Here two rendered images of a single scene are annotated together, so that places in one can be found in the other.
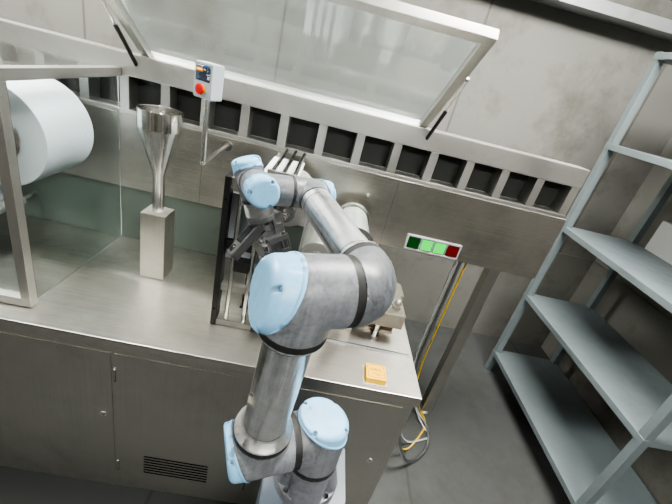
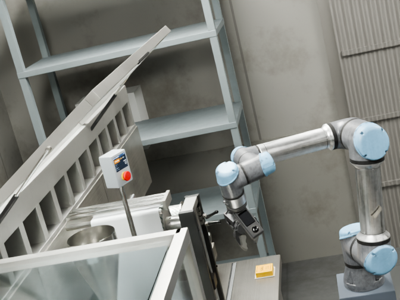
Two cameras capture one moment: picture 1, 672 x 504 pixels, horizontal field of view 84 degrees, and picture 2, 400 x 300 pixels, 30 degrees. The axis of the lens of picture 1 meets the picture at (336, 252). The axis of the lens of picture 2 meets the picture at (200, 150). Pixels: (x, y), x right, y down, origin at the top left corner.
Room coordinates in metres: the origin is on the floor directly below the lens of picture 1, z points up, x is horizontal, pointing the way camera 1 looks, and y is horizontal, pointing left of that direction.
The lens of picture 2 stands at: (0.34, 2.49, 2.25)
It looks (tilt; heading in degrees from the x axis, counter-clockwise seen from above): 16 degrees down; 286
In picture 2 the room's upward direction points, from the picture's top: 14 degrees counter-clockwise
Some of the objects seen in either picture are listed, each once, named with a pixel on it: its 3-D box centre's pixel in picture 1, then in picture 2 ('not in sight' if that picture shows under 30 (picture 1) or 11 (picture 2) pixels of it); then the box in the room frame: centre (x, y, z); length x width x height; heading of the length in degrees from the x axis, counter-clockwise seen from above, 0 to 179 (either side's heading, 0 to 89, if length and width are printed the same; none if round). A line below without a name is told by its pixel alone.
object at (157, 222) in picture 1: (158, 206); not in sight; (1.23, 0.67, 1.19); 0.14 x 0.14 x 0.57
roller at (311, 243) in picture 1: (317, 242); not in sight; (1.31, 0.08, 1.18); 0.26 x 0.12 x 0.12; 5
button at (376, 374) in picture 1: (375, 373); (264, 270); (0.98, -0.23, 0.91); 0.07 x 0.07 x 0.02; 5
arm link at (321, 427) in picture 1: (316, 434); (357, 242); (0.57, -0.06, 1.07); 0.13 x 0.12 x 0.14; 118
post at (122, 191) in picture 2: (205, 131); (128, 214); (1.18, 0.50, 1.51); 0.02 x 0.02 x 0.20
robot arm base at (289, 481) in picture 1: (309, 466); (362, 269); (0.57, -0.07, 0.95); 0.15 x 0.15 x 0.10
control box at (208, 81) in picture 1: (206, 80); (118, 168); (1.17, 0.50, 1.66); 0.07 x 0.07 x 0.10; 70
